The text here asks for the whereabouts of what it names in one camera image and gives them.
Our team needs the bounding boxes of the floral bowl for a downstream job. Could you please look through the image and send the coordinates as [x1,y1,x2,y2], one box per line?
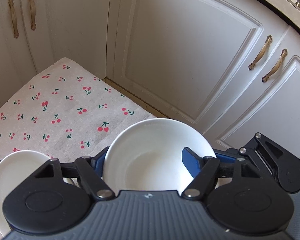
[102,118,215,193]
[0,149,79,238]

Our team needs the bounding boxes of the white kitchen cabinets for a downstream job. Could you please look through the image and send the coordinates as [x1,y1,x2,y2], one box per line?
[0,0,300,158]

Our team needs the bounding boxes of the cherry print tablecloth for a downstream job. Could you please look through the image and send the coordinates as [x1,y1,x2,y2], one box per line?
[0,58,152,162]

